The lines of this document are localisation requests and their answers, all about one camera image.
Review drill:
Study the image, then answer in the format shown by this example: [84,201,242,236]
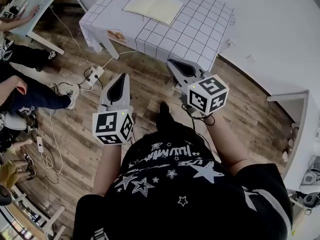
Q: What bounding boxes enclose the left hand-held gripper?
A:
[92,73,135,147]

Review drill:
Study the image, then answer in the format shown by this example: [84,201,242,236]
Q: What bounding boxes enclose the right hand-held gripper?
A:
[166,58,230,115]

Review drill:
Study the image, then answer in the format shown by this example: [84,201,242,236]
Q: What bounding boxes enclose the person's left forearm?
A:
[94,142,126,197]

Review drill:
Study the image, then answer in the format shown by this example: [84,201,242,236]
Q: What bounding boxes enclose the person's right forearm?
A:
[208,113,248,177]

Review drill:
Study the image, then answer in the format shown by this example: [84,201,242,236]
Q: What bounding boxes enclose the large white power strip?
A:
[86,65,105,86]

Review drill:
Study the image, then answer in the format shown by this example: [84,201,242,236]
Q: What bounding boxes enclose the person's black shoe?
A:
[158,101,171,115]

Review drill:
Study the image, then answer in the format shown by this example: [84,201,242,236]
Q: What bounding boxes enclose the person's black trousers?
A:
[129,112,213,160]

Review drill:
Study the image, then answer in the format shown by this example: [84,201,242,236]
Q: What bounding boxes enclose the small white power strip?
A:
[36,135,45,153]

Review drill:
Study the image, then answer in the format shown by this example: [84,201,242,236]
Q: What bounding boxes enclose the grey chair seat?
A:
[0,111,27,131]

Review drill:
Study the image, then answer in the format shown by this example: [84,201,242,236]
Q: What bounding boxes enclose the pale grey desk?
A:
[0,0,66,55]

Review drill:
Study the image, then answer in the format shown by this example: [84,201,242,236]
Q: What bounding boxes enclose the person's black star-print shirt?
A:
[72,131,293,240]

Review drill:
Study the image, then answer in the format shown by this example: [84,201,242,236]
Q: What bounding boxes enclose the white desk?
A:
[266,90,320,192]

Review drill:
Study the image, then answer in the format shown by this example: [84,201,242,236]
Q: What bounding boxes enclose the grey round device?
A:
[303,192,320,210]
[0,185,13,207]

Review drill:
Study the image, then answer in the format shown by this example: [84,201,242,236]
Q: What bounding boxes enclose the white power cable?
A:
[48,5,93,70]
[101,49,139,70]

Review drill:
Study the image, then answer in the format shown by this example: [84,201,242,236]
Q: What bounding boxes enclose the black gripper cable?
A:
[183,103,216,127]

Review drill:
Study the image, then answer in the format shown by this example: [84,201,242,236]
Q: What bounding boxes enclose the looped white cable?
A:
[40,107,64,176]

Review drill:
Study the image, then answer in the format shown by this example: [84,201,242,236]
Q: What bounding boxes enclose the white table frame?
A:
[14,192,66,240]

